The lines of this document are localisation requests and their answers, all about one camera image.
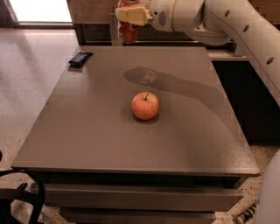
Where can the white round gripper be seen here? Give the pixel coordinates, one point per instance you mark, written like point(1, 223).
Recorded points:
point(159, 15)

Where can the red coke can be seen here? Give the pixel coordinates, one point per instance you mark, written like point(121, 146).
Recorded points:
point(127, 33)

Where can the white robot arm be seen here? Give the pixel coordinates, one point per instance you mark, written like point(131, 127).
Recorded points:
point(214, 23)

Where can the dark blue rxbar wrapper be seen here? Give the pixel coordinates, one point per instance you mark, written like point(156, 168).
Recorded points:
point(79, 59)

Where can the red apple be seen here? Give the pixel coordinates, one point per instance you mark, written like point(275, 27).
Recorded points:
point(145, 106)

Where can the bright window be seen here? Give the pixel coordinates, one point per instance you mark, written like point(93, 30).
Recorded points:
point(40, 12)

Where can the grey table drawer front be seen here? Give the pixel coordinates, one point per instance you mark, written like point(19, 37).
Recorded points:
point(141, 197)

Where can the black chair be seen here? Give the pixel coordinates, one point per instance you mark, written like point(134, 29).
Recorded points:
point(7, 196)

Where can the striped cylindrical tool on floor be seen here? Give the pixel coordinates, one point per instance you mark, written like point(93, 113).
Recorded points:
point(246, 215)

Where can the left metal bracket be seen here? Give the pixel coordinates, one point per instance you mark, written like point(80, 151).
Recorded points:
point(113, 24)

